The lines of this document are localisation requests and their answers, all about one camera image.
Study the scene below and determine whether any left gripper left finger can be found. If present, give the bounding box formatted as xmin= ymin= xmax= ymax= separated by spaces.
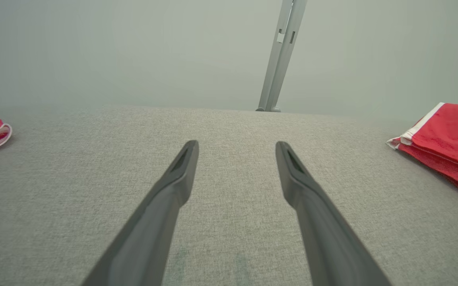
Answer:
xmin=81 ymin=140 xmax=200 ymax=286

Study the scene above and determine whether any grey metal wall post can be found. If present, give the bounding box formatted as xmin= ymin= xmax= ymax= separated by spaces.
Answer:
xmin=256 ymin=0 xmax=308 ymax=112

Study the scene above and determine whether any red jersey with white band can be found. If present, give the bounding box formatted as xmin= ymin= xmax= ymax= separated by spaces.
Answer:
xmin=386 ymin=102 xmax=458 ymax=198

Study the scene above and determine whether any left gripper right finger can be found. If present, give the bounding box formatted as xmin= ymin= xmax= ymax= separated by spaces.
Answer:
xmin=275 ymin=141 xmax=392 ymax=286

